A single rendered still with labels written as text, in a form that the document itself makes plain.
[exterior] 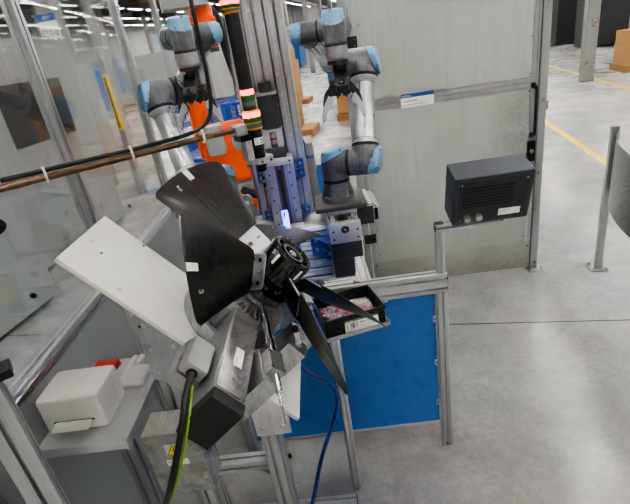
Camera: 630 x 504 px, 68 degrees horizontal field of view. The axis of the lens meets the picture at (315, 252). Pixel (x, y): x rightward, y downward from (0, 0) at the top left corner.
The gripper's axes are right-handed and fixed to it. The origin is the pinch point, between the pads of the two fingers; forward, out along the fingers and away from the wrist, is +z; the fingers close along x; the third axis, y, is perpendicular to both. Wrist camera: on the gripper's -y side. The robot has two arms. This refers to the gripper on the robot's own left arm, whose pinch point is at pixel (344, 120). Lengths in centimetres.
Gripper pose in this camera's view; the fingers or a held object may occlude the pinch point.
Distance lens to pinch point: 169.7
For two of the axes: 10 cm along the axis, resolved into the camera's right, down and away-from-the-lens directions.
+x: -9.9, 1.4, 0.5
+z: 1.4, 9.0, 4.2
